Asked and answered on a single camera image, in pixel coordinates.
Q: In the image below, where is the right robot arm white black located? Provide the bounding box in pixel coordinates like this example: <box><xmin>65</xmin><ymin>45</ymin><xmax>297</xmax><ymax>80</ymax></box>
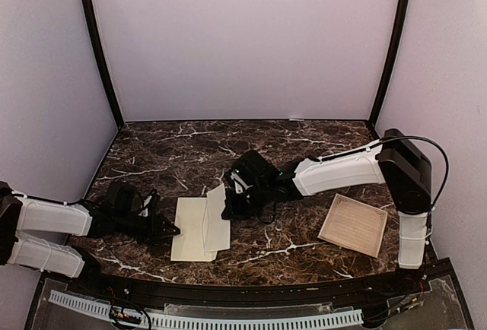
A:
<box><xmin>221</xmin><ymin>129</ymin><xmax>439</xmax><ymax>295</ymax></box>

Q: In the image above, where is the flat lined letter paper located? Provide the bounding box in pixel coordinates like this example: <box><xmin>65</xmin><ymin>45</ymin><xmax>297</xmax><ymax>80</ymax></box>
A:
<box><xmin>317</xmin><ymin>194</ymin><xmax>388</xmax><ymax>258</ymax></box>

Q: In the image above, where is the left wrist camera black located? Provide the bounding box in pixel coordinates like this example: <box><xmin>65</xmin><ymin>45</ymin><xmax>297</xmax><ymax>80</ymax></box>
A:
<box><xmin>102</xmin><ymin>181</ymin><xmax>160</xmax><ymax>217</ymax></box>

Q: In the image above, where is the white slotted cable duct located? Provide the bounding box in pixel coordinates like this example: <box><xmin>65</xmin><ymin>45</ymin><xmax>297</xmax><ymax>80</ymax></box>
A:
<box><xmin>49</xmin><ymin>290</ymin><xmax>363</xmax><ymax>330</ymax></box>

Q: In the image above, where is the black front table rail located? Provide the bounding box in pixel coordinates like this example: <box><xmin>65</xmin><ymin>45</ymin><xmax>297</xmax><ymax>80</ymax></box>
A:
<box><xmin>67</xmin><ymin>244</ymin><xmax>438</xmax><ymax>307</ymax></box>

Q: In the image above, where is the lined letter paper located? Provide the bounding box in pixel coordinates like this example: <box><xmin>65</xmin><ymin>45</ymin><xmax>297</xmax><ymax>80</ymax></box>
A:
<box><xmin>202</xmin><ymin>184</ymin><xmax>231</xmax><ymax>252</ymax></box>
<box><xmin>317</xmin><ymin>194</ymin><xmax>388</xmax><ymax>258</ymax></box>

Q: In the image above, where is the cream paper envelope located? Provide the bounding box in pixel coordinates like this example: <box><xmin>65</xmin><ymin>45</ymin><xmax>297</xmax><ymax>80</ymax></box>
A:
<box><xmin>170</xmin><ymin>198</ymin><xmax>217</xmax><ymax>262</ymax></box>

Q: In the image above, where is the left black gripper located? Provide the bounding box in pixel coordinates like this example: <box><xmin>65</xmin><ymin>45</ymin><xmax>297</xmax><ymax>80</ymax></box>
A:
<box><xmin>114</xmin><ymin>210</ymin><xmax>180</xmax><ymax>246</ymax></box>

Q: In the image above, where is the small circuit board with wires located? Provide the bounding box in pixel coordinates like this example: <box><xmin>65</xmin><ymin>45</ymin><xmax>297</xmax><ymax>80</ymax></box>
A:
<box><xmin>109</xmin><ymin>307</ymin><xmax>142</xmax><ymax>326</ymax></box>

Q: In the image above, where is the black frame post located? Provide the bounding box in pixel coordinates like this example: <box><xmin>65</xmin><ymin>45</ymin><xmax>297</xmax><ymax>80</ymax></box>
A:
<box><xmin>366</xmin><ymin>0</ymin><xmax>409</xmax><ymax>135</ymax></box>
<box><xmin>81</xmin><ymin>0</ymin><xmax>125</xmax><ymax>130</ymax></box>

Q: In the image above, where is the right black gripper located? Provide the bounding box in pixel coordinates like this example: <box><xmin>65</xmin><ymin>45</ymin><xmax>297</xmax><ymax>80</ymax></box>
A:
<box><xmin>221</xmin><ymin>181</ymin><xmax>272</xmax><ymax>220</ymax></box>

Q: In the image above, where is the right black frame post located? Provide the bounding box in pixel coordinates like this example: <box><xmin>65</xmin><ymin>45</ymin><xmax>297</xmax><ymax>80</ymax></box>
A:
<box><xmin>366</xmin><ymin>0</ymin><xmax>409</xmax><ymax>135</ymax></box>

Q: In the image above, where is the left black frame post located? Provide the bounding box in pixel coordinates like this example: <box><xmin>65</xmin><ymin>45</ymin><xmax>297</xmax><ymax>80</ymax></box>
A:
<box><xmin>81</xmin><ymin>0</ymin><xmax>125</xmax><ymax>130</ymax></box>

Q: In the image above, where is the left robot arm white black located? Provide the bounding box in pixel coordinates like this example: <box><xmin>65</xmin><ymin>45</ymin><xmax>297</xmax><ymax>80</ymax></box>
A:
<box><xmin>1</xmin><ymin>181</ymin><xmax>180</xmax><ymax>297</ymax></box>

